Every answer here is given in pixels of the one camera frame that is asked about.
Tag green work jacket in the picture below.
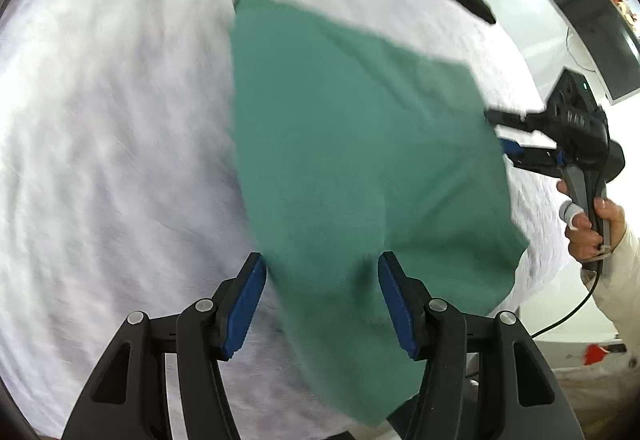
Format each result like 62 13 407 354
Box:
231 0 527 425

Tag red packaging on floor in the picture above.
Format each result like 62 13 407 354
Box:
582 344 608 365

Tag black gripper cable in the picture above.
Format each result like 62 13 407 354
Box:
529 269 600 338

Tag grey bed blanket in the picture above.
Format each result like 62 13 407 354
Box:
1 0 541 436

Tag cream sleeve forearm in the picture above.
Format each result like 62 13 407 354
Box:
593 228 640 354

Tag person right hand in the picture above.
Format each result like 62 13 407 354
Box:
565 197 627 263

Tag wall television screen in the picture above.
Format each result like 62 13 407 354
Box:
550 0 639 104

